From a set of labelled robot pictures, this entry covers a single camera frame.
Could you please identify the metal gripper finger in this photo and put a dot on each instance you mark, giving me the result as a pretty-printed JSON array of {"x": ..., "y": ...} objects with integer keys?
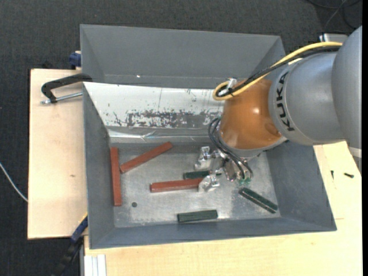
[
  {"x": 206, "y": 155},
  {"x": 210, "y": 183}
]

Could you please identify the dark green flat block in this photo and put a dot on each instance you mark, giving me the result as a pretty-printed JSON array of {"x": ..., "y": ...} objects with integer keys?
[
  {"x": 258, "y": 200},
  {"x": 197, "y": 174},
  {"x": 197, "y": 216}
]

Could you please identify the red-brown flat block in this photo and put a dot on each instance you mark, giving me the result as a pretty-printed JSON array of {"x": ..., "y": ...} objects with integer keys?
[
  {"x": 116, "y": 177},
  {"x": 145, "y": 157},
  {"x": 175, "y": 185}
]

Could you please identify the grey metal bin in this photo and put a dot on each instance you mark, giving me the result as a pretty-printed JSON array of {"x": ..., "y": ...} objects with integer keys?
[{"x": 172, "y": 53}]

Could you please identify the small black screw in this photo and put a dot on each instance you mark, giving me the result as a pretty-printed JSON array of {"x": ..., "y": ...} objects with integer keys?
[{"x": 349, "y": 175}]

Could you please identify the pale wood board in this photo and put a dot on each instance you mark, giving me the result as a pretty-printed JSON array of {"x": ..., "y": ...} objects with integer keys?
[{"x": 56, "y": 160}]

